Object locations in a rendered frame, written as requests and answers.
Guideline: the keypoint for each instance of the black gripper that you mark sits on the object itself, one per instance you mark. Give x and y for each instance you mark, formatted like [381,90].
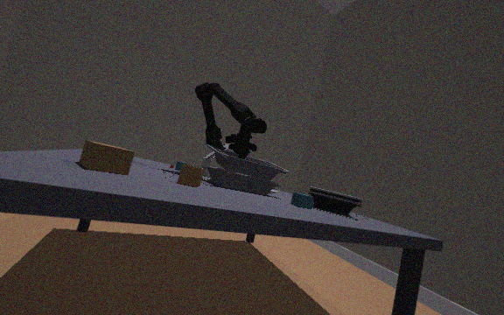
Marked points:
[243,148]

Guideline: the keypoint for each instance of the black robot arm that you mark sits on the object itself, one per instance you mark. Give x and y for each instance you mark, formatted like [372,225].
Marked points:
[238,110]

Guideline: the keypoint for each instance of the light blue cube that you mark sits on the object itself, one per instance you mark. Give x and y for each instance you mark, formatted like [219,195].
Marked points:
[179,164]
[302,200]

